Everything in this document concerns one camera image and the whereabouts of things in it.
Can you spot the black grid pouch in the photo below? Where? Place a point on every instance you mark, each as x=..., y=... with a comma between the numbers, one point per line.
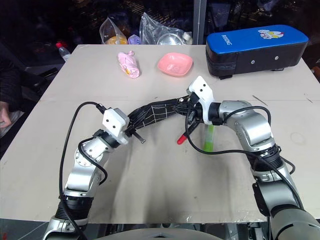
x=157, y=112

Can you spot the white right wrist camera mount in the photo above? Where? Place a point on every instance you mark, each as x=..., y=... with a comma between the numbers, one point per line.
x=203, y=92

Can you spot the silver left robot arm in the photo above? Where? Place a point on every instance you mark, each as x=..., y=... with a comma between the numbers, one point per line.
x=82, y=172

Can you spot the bystander bare hand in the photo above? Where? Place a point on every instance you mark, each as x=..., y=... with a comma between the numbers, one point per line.
x=4, y=115

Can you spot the purple small container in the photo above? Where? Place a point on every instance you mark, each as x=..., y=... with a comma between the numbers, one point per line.
x=134, y=40

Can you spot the bystander dark sleeve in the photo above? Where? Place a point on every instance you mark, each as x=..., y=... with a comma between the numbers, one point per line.
x=10, y=82

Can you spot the pink square bowl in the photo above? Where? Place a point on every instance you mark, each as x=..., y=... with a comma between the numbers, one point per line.
x=175, y=65

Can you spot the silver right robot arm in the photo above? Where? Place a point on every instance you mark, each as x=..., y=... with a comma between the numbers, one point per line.
x=257, y=130

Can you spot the blue and black case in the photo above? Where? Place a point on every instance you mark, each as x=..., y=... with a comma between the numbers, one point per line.
x=255, y=52

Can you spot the red capped plastic bottle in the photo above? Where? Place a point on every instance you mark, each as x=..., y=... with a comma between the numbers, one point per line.
x=63, y=51

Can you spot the grey rounded robot torso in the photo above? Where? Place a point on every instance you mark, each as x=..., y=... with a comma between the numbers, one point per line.
x=160, y=235

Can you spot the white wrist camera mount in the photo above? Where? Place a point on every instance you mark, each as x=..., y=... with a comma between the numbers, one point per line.
x=203, y=92
x=113, y=122

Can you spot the green highlighter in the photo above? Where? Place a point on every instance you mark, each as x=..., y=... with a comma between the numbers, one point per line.
x=209, y=138

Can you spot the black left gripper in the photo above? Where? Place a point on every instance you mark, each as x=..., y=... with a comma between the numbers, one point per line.
x=128, y=130

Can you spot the white small bottle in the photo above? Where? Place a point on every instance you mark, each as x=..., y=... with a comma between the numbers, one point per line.
x=187, y=38

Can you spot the grey metal post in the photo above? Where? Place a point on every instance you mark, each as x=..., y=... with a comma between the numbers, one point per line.
x=199, y=17

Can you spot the clear crumpled plastic bag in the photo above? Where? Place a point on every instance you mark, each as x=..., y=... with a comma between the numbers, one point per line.
x=152, y=28

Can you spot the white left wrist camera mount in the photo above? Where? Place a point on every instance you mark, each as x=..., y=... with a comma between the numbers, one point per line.
x=113, y=122

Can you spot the clear bag with orange fruit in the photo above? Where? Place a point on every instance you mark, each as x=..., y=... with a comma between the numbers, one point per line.
x=113, y=33

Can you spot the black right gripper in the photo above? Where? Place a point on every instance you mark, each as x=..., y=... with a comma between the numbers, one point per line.
x=197, y=110

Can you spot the pink crumpled cloth toy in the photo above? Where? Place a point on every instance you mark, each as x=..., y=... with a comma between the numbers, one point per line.
x=130, y=65

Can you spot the red capped black marker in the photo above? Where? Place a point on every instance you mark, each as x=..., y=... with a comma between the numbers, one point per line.
x=183, y=137

